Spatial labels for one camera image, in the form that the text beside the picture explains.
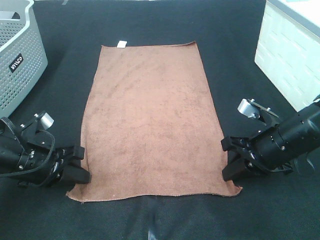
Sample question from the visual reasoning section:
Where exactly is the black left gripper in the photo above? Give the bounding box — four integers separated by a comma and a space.
14, 134, 91, 188

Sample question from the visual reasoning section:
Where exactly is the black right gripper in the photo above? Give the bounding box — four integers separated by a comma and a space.
220, 127, 293, 182

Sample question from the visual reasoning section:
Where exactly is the brown microfiber towel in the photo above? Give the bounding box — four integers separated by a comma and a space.
67, 42, 242, 202

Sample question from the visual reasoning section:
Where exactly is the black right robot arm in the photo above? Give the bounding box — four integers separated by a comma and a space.
221, 98, 320, 182

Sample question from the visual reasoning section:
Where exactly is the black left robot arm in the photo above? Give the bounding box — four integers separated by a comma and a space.
0, 113, 91, 187

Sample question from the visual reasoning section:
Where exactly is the white plastic storage bin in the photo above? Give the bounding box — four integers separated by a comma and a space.
254, 0, 320, 111

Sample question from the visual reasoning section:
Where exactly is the grey perforated plastic basket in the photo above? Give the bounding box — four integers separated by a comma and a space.
0, 0, 48, 117

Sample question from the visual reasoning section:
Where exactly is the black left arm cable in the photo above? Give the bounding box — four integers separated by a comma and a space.
0, 117, 56, 178

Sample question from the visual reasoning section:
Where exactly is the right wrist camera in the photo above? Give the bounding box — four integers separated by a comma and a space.
237, 98, 280, 126

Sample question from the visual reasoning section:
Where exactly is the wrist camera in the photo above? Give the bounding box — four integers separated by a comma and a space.
20, 111, 55, 133
237, 98, 280, 126

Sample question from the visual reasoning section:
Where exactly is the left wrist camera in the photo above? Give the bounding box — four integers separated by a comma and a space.
20, 111, 55, 133

